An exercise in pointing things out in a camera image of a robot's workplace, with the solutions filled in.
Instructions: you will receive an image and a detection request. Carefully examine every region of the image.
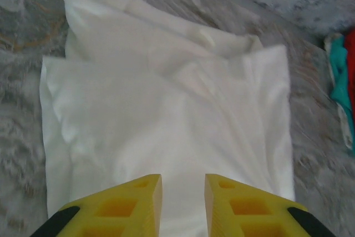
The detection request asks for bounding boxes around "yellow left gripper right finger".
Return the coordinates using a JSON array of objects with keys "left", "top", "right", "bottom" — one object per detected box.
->
[{"left": 204, "top": 173, "right": 338, "bottom": 237}]

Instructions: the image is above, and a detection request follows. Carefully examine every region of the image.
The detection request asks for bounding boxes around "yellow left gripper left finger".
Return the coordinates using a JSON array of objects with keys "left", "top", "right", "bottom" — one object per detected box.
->
[{"left": 33, "top": 173, "right": 163, "bottom": 237}]

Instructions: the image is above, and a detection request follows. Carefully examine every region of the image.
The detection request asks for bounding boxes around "white t-shirt with red print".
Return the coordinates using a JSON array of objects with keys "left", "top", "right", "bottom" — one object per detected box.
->
[{"left": 38, "top": 0, "right": 295, "bottom": 237}]

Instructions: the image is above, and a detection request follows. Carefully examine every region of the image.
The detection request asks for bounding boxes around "teal folded t-shirt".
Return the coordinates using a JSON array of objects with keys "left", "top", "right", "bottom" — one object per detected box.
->
[{"left": 328, "top": 38, "right": 355, "bottom": 134}]

